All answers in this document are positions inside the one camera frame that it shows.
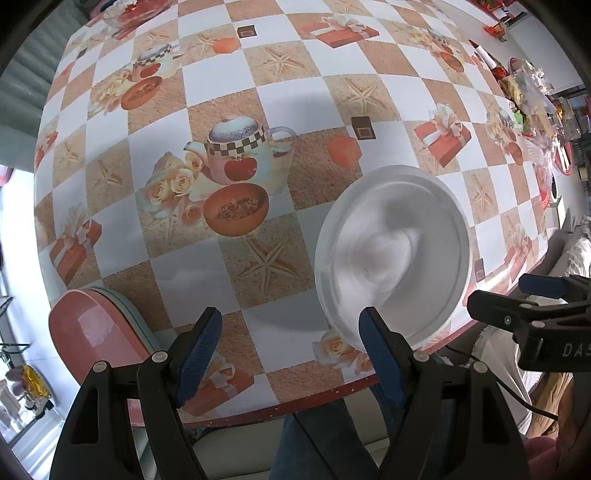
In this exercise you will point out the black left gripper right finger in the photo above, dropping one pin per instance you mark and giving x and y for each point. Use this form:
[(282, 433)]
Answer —
[(455, 422)]

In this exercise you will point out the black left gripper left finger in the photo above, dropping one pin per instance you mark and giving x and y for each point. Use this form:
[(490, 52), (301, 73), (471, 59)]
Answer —
[(96, 441)]

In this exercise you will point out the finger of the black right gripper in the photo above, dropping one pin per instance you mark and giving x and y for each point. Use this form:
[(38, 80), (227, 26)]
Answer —
[(526, 319), (574, 289)]

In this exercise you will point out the green square plate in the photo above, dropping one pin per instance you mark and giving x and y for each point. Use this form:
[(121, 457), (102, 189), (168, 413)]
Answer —
[(133, 317)]

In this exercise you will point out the white paper bowl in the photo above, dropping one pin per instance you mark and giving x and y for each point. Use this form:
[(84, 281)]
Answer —
[(397, 240)]

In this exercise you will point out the yellow object on shelf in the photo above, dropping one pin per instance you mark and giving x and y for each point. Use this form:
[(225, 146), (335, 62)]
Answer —
[(34, 385)]

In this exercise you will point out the pink square plate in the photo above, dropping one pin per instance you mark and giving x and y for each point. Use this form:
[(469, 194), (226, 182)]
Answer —
[(86, 327)]

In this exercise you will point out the patterned checkered tablecloth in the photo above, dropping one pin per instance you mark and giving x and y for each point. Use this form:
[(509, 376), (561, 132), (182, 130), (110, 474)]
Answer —
[(192, 164)]

